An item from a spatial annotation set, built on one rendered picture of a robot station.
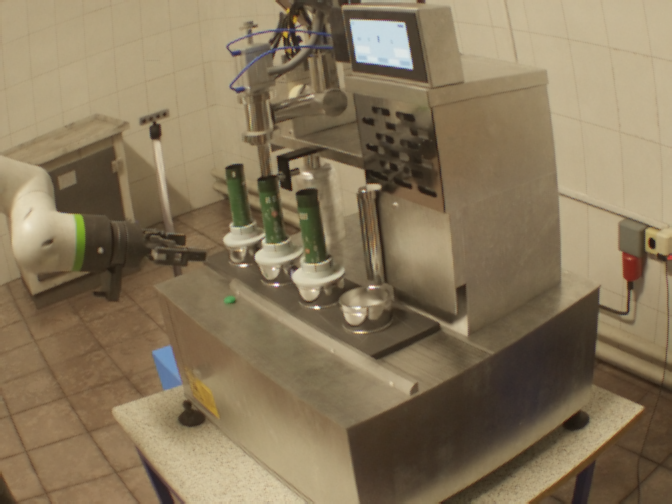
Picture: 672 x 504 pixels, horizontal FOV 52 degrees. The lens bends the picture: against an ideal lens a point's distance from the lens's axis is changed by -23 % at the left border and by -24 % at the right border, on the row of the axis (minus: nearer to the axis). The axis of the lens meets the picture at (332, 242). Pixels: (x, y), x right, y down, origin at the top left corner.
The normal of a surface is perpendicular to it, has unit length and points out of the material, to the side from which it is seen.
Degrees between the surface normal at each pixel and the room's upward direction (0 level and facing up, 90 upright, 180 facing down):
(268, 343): 0
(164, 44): 90
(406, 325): 0
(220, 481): 0
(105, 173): 90
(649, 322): 90
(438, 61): 90
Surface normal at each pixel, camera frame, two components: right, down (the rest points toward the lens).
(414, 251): -0.83, 0.30
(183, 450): -0.13, -0.92
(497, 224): 0.54, 0.24
